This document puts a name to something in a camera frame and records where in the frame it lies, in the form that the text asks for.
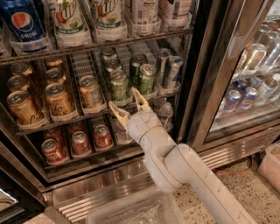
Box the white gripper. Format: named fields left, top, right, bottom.
left=108, top=87, right=161, bottom=144

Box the green can lane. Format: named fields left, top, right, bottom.
left=137, top=64, right=157, bottom=95
left=129, top=53, right=148, bottom=86
left=110, top=69, right=129, bottom=102

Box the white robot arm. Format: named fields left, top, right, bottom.
left=108, top=87, right=256, bottom=224

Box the right red can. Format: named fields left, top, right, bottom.
left=94, top=125, right=112, bottom=149

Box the red can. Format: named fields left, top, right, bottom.
left=43, top=128, right=64, bottom=144
left=67, top=121, right=85, bottom=135
left=94, top=125, right=112, bottom=149
left=72, top=131, right=90, bottom=155
left=41, top=138, right=67, bottom=163

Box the third-row orange LaCroix can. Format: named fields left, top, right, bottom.
left=79, top=75, right=103, bottom=109

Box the middle green can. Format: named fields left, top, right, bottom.
left=105, top=58, right=123, bottom=73

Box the green can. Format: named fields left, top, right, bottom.
left=100, top=47, right=117, bottom=61
left=105, top=58, right=123, bottom=73

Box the back middle red can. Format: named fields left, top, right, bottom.
left=67, top=121, right=85, bottom=135

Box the back green can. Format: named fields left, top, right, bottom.
left=100, top=47, right=117, bottom=61

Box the right slim silver can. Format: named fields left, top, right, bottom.
left=163, top=55, right=184, bottom=89

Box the front middle red can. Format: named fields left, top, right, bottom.
left=72, top=131, right=90, bottom=155

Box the front second-row orange LaCroix can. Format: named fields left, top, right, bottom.
left=45, top=83, right=73, bottom=116

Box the second-row orange lacroix can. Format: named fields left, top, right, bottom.
left=45, top=67, right=67, bottom=84
left=45, top=83, right=73, bottom=116
left=45, top=57, right=63, bottom=69

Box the back left red can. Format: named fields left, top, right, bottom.
left=43, top=128, right=64, bottom=144

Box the middle second-row orange LaCroix can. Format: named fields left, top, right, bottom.
left=45, top=67, right=67, bottom=84

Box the front left red can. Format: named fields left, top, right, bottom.
left=41, top=138, right=67, bottom=163

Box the back second-row orange LaCroix can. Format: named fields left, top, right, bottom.
left=45, top=57, right=63, bottom=69

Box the right 7UP zero sugar can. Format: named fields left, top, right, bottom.
left=89, top=0, right=122, bottom=29

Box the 7up zero sugar can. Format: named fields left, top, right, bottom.
left=47, top=0, right=85, bottom=35
left=89, top=0, right=122, bottom=29

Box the left Pepsi can behind glass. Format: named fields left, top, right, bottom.
left=224, top=89, right=241, bottom=113

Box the pepsi can behind glass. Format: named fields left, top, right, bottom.
left=238, top=87, right=257, bottom=109
left=224, top=89, right=241, bottom=113

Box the front left orange LaCroix can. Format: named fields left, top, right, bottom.
left=7, top=90, right=45, bottom=125

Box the steel glass fridge door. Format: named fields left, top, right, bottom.
left=177, top=0, right=280, bottom=154

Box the steel fridge base grille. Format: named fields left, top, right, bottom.
left=52, top=127, right=280, bottom=224

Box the left 7UP zero sugar can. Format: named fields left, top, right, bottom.
left=47, top=0, right=85, bottom=35

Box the middle left orange LaCroix can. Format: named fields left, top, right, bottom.
left=7, top=75, right=30, bottom=92

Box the right Pepsi can behind glass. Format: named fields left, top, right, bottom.
left=238, top=87, right=257, bottom=109

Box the back left orange LaCroix can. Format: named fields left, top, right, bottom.
left=10, top=62, right=33, bottom=76

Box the blue Pepsi can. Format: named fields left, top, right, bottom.
left=0, top=0, right=46, bottom=43

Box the left water bottle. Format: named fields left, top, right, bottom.
left=112, top=118, right=132, bottom=145

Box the water bottle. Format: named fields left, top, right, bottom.
left=112, top=118, right=132, bottom=145
left=154, top=101, right=173, bottom=132

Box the right water bottle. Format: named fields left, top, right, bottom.
left=154, top=101, right=173, bottom=132

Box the clear plastic bin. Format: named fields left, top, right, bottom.
left=85, top=186, right=186, bottom=224

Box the pink plastic container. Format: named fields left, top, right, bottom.
left=257, top=142, right=280, bottom=192

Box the middle wire fridge shelf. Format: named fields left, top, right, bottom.
left=17, top=87, right=179, bottom=136

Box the wire fridge shelf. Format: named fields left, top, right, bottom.
left=0, top=28, right=193, bottom=66
left=17, top=87, right=179, bottom=136

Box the upper wire fridge shelf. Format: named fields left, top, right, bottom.
left=0, top=28, right=193, bottom=66

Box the orange cable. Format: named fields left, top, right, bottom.
left=213, top=156, right=254, bottom=176

